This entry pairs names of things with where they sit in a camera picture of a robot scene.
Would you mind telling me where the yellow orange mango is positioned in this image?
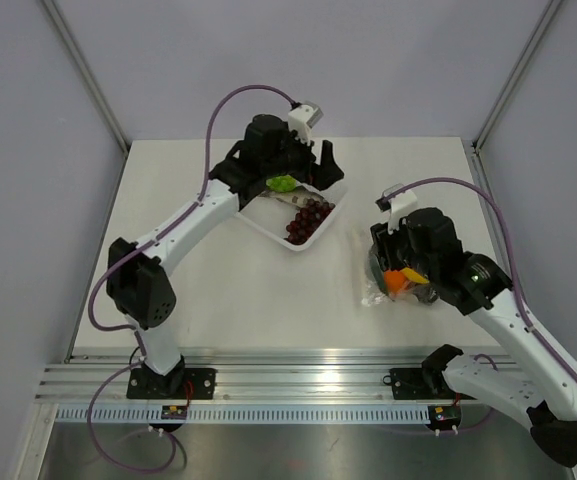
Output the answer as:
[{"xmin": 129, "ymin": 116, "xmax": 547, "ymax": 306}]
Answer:
[{"xmin": 401, "ymin": 267, "xmax": 429, "ymax": 285}]

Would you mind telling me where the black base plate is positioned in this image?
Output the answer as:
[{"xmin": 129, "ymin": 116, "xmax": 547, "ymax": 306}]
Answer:
[
  {"xmin": 382, "ymin": 367, "xmax": 473, "ymax": 401},
  {"xmin": 126, "ymin": 367, "xmax": 217, "ymax": 400}
]

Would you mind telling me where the aluminium frame post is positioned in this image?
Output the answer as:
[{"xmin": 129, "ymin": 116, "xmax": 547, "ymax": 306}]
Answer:
[
  {"xmin": 38, "ymin": 0, "xmax": 131, "ymax": 159},
  {"xmin": 472, "ymin": 0, "xmax": 567, "ymax": 154}
]

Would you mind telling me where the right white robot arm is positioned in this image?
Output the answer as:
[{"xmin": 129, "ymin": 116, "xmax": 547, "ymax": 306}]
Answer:
[{"xmin": 370, "ymin": 207, "xmax": 577, "ymax": 468}]

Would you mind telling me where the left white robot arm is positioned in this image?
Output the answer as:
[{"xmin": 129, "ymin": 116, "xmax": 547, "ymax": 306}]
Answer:
[{"xmin": 106, "ymin": 104, "xmax": 344, "ymax": 399}]

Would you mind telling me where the green grape bunch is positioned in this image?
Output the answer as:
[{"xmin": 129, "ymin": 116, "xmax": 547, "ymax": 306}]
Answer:
[{"xmin": 266, "ymin": 175, "xmax": 298, "ymax": 193}]

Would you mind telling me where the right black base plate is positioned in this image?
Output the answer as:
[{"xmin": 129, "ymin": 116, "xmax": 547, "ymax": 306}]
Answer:
[{"xmin": 382, "ymin": 367, "xmax": 473, "ymax": 401}]

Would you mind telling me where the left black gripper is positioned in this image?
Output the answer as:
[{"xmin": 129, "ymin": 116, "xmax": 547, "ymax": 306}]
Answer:
[{"xmin": 262, "ymin": 123, "xmax": 343, "ymax": 191}]

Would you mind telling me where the white plastic basket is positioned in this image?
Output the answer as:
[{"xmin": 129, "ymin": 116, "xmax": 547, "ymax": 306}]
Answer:
[{"xmin": 236, "ymin": 181, "xmax": 348, "ymax": 252}]

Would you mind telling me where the small circuit board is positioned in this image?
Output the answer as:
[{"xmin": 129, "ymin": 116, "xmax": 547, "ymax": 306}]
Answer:
[
  {"xmin": 428, "ymin": 405, "xmax": 462, "ymax": 430},
  {"xmin": 161, "ymin": 405, "xmax": 188, "ymax": 420}
]

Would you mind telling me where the grey toy fish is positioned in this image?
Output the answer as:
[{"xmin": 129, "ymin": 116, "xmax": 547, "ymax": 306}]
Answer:
[{"xmin": 260, "ymin": 186, "xmax": 325, "ymax": 208}]

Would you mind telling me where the orange tangerine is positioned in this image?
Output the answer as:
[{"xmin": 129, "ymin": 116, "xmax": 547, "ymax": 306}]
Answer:
[{"xmin": 383, "ymin": 270, "xmax": 408, "ymax": 295}]

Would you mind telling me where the left aluminium frame post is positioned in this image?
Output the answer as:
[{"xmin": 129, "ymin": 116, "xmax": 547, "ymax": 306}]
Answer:
[{"xmin": 38, "ymin": 0, "xmax": 131, "ymax": 159}]

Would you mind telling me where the clear zip top bag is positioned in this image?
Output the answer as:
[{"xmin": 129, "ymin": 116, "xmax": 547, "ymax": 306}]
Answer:
[{"xmin": 359, "ymin": 245, "xmax": 439, "ymax": 307}]

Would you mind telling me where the aluminium mounting rail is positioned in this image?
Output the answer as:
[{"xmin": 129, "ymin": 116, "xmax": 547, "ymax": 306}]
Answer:
[{"xmin": 35, "ymin": 347, "xmax": 577, "ymax": 404}]

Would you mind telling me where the left small circuit board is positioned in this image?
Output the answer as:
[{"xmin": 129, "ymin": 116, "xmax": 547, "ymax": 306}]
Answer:
[{"xmin": 161, "ymin": 405, "xmax": 188, "ymax": 420}]

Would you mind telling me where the right small circuit board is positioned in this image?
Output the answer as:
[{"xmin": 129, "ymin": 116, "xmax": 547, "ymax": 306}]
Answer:
[{"xmin": 428, "ymin": 405, "xmax": 462, "ymax": 430}]

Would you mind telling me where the purple grape bunch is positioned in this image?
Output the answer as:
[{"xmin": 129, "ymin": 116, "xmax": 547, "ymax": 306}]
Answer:
[{"xmin": 285, "ymin": 200, "xmax": 336, "ymax": 245}]

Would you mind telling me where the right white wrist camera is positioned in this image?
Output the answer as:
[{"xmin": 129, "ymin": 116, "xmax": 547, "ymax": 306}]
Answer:
[{"xmin": 376, "ymin": 183, "xmax": 418, "ymax": 234}]

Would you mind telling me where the white slotted cable duct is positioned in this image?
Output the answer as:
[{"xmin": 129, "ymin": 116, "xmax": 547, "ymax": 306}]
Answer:
[{"xmin": 55, "ymin": 405, "xmax": 429, "ymax": 425}]

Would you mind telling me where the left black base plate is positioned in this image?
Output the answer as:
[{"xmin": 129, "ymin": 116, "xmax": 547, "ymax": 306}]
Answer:
[{"xmin": 126, "ymin": 367, "xmax": 217, "ymax": 400}]

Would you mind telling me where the right aluminium frame post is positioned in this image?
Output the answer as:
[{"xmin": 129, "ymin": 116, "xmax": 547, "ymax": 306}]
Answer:
[{"xmin": 472, "ymin": 0, "xmax": 567, "ymax": 154}]

